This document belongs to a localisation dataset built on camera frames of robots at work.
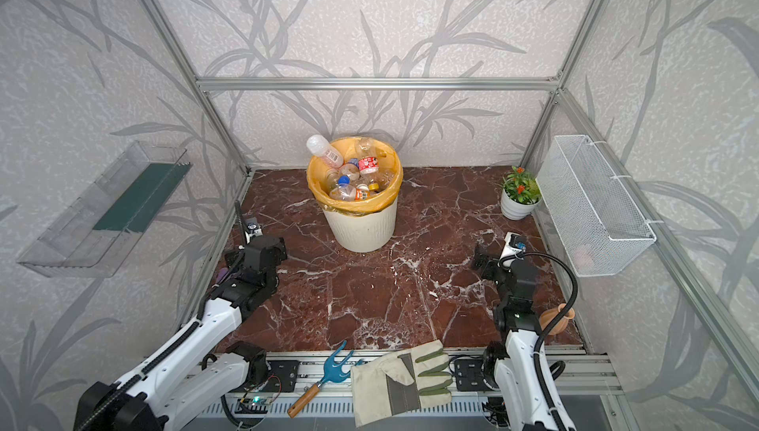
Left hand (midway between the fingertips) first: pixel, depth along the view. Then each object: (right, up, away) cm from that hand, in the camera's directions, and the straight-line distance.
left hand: (257, 242), depth 81 cm
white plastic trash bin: (+30, +2, +4) cm, 30 cm away
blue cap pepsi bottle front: (+25, +14, -2) cm, 29 cm away
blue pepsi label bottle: (+25, +21, +4) cm, 33 cm away
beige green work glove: (+40, -34, -9) cm, 53 cm away
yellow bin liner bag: (+37, +24, +7) cm, 44 cm away
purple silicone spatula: (-17, -12, +12) cm, 24 cm away
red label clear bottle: (+30, +24, +3) cm, 39 cm away
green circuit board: (+4, -39, -9) cm, 40 cm away
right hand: (+66, -1, +2) cm, 66 cm away
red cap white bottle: (+19, +26, -3) cm, 32 cm away
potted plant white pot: (+79, +13, +13) cm, 81 cm away
